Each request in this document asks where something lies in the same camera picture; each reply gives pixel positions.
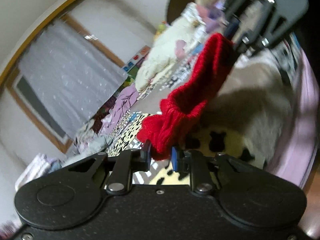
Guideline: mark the cartoon mouse bed blanket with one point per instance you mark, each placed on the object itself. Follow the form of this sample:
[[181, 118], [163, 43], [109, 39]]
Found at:
[[246, 116]]

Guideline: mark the pink small pillow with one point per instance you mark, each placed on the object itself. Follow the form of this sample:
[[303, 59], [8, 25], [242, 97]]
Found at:
[[179, 49]]

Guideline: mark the wooden window frame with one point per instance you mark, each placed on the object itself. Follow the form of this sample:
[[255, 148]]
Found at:
[[26, 98]]

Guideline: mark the colourful foam mat box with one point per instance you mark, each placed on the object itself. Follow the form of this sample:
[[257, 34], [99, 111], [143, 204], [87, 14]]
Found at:
[[134, 64]]

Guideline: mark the cream white duvet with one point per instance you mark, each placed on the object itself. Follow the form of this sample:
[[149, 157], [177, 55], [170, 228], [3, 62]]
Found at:
[[163, 51]]

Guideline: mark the purple crumpled sheet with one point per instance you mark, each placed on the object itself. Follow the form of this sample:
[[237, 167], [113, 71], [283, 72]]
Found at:
[[125, 100]]

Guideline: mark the grey starry curtain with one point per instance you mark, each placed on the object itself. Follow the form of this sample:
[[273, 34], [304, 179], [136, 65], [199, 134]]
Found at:
[[71, 78]]

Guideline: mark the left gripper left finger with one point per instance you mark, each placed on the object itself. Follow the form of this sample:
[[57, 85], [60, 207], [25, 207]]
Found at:
[[124, 166]]

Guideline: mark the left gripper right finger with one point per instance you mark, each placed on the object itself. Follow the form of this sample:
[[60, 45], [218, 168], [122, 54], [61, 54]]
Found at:
[[195, 164]]

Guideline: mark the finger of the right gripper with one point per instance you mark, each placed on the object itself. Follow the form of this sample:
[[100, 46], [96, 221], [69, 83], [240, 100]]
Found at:
[[232, 28]]

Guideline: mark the dark wooden headboard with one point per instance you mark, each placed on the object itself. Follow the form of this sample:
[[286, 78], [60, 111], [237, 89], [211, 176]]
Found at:
[[174, 9]]

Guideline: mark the red knitted sweater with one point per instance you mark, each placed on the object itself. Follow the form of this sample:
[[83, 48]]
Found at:
[[183, 107]]

